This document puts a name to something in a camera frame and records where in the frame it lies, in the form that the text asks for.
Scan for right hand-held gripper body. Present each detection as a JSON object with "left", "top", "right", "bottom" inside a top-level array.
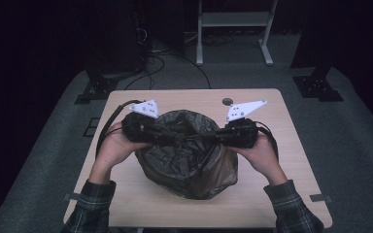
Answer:
[{"left": 221, "top": 99, "right": 268, "bottom": 150}]

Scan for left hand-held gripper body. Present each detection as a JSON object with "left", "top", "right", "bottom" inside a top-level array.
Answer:
[{"left": 121, "top": 99, "right": 160, "bottom": 144}]

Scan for black plastic garbage bag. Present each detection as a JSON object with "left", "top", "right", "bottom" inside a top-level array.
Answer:
[{"left": 134, "top": 109, "right": 240, "bottom": 201}]

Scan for person's right hand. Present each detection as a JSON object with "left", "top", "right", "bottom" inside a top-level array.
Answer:
[{"left": 231, "top": 134, "right": 288, "bottom": 186}]

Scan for black metal stand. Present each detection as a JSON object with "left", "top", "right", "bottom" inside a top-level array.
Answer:
[
  {"left": 290, "top": 0, "right": 344, "bottom": 103},
  {"left": 74, "top": 0, "right": 150, "bottom": 105}
]

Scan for grey tape strip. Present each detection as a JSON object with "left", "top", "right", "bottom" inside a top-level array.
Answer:
[
  {"left": 62, "top": 192, "right": 83, "bottom": 202},
  {"left": 309, "top": 193, "right": 333, "bottom": 204}
]

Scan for white metal stand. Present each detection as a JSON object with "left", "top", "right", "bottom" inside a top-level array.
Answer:
[{"left": 195, "top": 0, "right": 279, "bottom": 67}]

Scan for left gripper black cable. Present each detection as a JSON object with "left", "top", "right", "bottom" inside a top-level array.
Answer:
[{"left": 95, "top": 99, "right": 144, "bottom": 159}]

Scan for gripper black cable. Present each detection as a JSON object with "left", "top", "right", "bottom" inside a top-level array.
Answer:
[
  {"left": 254, "top": 119, "right": 280, "bottom": 161},
  {"left": 95, "top": 99, "right": 144, "bottom": 159}
]

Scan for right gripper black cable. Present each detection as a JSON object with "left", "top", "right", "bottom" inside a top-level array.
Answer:
[{"left": 254, "top": 119, "right": 280, "bottom": 161}]

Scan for black floor cable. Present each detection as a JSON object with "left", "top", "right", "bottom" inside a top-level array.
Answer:
[
  {"left": 124, "top": 56, "right": 166, "bottom": 91},
  {"left": 154, "top": 51, "right": 212, "bottom": 90}
]

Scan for bundle of dark cables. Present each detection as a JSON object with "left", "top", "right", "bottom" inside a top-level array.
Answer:
[{"left": 203, "top": 32, "right": 236, "bottom": 47}]

